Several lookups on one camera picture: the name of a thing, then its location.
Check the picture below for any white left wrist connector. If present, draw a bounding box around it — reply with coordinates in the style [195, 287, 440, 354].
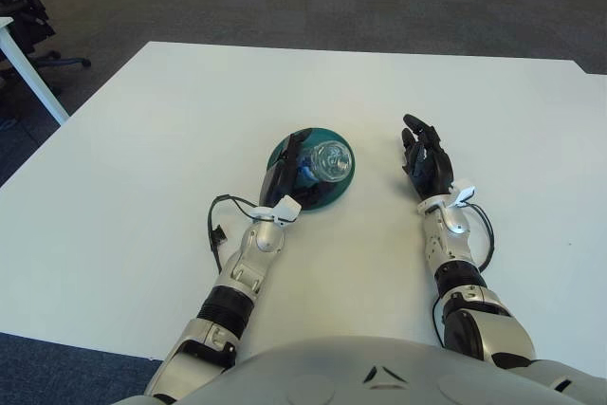
[249, 195, 304, 227]

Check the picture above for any thin black elbow cable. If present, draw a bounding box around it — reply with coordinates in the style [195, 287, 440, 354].
[432, 300, 446, 345]

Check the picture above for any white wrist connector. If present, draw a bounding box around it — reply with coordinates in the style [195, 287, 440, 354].
[448, 185, 477, 210]
[249, 195, 304, 227]

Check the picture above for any teal round plate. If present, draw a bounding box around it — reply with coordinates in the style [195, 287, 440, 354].
[266, 125, 357, 212]

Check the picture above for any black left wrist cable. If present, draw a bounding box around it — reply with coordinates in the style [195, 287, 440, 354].
[207, 193, 257, 276]

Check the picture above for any white right wrist connector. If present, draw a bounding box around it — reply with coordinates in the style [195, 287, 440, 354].
[448, 185, 477, 210]

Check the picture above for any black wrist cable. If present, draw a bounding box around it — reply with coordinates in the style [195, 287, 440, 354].
[207, 193, 257, 276]
[467, 205, 495, 273]

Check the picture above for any clear plastic bottle blue cap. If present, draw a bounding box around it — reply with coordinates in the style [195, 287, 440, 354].
[296, 138, 355, 184]

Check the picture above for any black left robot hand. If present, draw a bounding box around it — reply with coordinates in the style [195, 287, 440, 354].
[259, 129, 323, 210]

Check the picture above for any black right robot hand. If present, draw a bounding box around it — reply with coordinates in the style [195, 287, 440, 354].
[400, 113, 456, 200]

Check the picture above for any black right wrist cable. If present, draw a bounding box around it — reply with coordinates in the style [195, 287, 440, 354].
[467, 205, 495, 273]

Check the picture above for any grey robot torso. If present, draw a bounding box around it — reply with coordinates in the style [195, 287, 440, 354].
[111, 334, 607, 405]

